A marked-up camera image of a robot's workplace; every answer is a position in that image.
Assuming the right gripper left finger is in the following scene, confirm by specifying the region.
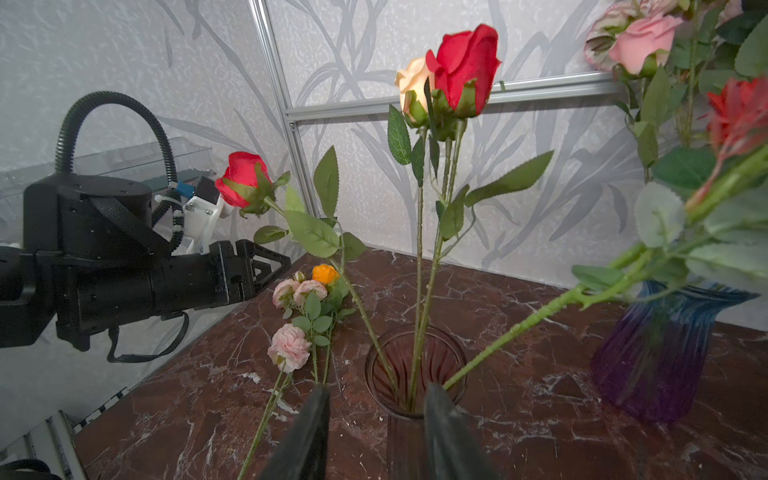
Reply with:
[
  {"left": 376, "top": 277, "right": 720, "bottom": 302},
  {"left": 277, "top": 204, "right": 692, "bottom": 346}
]
[{"left": 259, "top": 385, "right": 330, "bottom": 480}]

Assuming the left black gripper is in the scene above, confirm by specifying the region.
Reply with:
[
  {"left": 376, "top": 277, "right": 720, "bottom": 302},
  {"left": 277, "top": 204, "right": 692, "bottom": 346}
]
[{"left": 22, "top": 173, "right": 292, "bottom": 351}]

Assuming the cream peach rose stem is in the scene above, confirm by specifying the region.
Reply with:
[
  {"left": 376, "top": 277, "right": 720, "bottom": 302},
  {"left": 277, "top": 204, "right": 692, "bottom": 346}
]
[{"left": 388, "top": 57, "right": 433, "bottom": 413}]

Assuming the small pink flower stem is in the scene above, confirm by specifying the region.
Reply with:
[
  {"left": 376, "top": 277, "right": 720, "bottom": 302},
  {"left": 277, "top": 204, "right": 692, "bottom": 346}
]
[{"left": 237, "top": 274, "right": 337, "bottom": 479}]

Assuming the dark red glass vase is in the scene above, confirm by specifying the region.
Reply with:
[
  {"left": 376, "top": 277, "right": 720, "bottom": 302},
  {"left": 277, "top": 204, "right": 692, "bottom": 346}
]
[{"left": 364, "top": 324, "right": 467, "bottom": 479}]

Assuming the clear plastic wall shelf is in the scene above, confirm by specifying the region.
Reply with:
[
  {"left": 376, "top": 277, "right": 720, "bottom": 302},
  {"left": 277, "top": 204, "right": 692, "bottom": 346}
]
[{"left": 1, "top": 137, "right": 216, "bottom": 200}]

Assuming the purple glass vase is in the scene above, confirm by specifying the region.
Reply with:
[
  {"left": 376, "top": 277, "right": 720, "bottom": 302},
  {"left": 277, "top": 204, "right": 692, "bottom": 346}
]
[{"left": 591, "top": 280, "right": 757, "bottom": 423}]

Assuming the large red rose stem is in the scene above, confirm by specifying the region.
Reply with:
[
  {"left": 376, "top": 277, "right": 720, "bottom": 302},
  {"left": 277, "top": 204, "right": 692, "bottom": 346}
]
[{"left": 685, "top": 75, "right": 767, "bottom": 211}]

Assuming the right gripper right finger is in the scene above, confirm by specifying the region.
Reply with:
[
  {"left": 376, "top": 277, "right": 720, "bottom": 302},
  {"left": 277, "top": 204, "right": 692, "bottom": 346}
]
[{"left": 424, "top": 383, "right": 499, "bottom": 479}]

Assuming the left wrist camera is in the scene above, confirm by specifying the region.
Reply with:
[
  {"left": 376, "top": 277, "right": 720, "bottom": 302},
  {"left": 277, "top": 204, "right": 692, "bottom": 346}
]
[{"left": 154, "top": 176, "right": 228, "bottom": 256}]

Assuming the orange flower stem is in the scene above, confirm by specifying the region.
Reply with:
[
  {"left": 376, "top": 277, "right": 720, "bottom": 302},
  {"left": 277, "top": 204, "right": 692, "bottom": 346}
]
[{"left": 270, "top": 264, "right": 357, "bottom": 383}]

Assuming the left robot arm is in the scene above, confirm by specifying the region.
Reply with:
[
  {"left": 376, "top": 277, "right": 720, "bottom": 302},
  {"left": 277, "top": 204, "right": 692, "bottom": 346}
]
[{"left": 1, "top": 173, "right": 292, "bottom": 351}]

